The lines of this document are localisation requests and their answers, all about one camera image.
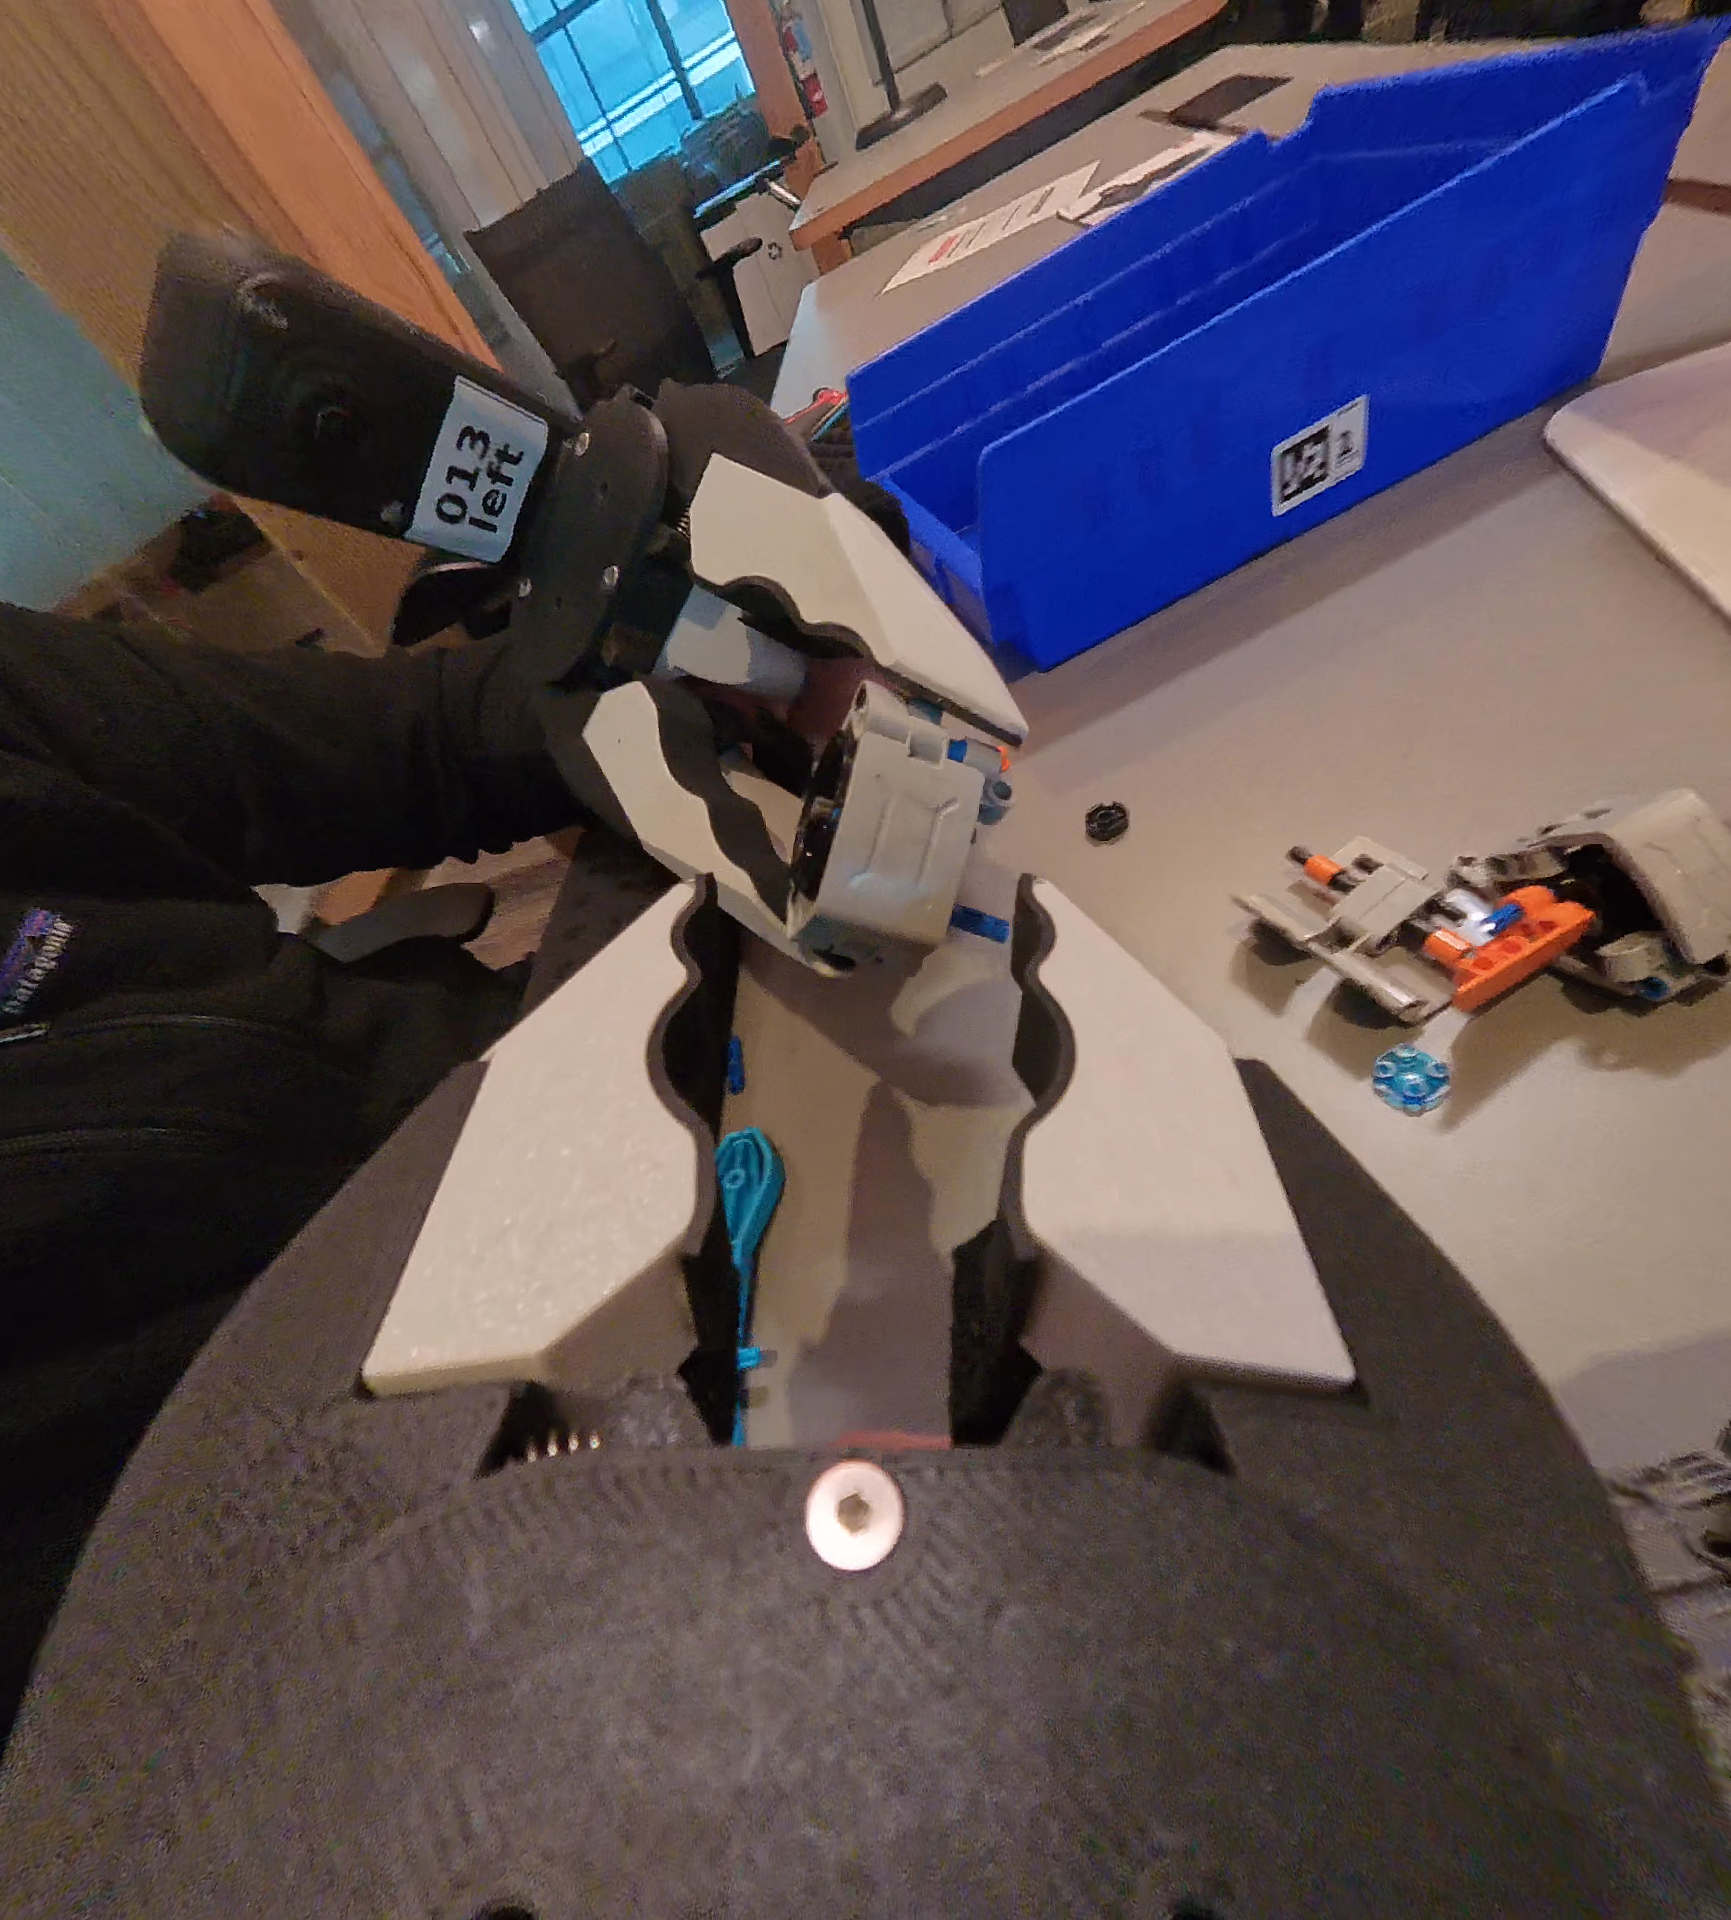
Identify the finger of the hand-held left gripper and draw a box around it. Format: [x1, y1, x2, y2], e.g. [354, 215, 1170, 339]
[678, 468, 1035, 751]
[583, 679, 841, 970]

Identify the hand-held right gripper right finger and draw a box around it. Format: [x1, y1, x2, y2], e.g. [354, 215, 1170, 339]
[948, 877, 1359, 1402]

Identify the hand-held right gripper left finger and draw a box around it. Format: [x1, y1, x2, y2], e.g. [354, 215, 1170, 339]
[359, 877, 754, 1402]

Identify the person's left forearm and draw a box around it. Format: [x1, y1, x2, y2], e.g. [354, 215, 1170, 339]
[0, 585, 597, 912]

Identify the light blue paddle piece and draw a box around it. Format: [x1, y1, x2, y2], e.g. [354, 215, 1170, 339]
[705, 1129, 796, 1449]

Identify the black office chair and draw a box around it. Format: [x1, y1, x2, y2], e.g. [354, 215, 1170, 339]
[462, 164, 738, 415]

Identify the white paper sheet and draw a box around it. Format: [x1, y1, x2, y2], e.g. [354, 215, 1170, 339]
[884, 164, 1117, 297]

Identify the person's black clothing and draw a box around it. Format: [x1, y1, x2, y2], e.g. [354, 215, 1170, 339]
[0, 856, 547, 1877]

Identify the blue storage bin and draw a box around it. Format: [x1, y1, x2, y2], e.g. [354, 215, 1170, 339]
[841, 22, 1731, 679]

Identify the white printed tag sticker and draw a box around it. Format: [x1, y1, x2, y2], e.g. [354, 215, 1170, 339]
[1274, 396, 1371, 517]

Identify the small grey orange brick assembly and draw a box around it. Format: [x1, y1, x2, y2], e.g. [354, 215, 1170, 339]
[1234, 790, 1731, 1031]

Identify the wooden table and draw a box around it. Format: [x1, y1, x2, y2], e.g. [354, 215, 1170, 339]
[781, 0, 1239, 261]

